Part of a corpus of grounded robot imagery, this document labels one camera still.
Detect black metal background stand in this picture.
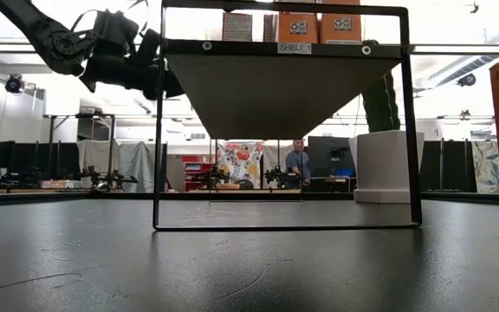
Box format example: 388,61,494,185
43,110,117,192

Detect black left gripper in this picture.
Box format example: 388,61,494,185
78,8,185,101

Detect grey draped cloth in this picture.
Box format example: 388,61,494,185
117,140,164,194
262,144,292,174
75,139,119,174

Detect red Froot Loops cereal box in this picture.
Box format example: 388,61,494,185
222,12,253,42
262,13,279,43

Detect white shelf label sticker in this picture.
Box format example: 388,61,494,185
277,42,313,55

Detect person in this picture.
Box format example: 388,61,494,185
284,139,314,187

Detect black partition panel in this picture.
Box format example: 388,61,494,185
0,140,81,183
422,139,478,192

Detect black metal wood-top shelf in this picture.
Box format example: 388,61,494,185
152,0,423,231

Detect white hexagonal plant pot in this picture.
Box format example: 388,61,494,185
347,129,425,205

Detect dark background monitor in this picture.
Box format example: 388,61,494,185
308,136,357,192

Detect red storage rack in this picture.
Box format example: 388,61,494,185
183,155,216,192

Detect leaf patterned cloth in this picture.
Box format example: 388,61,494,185
471,140,499,195

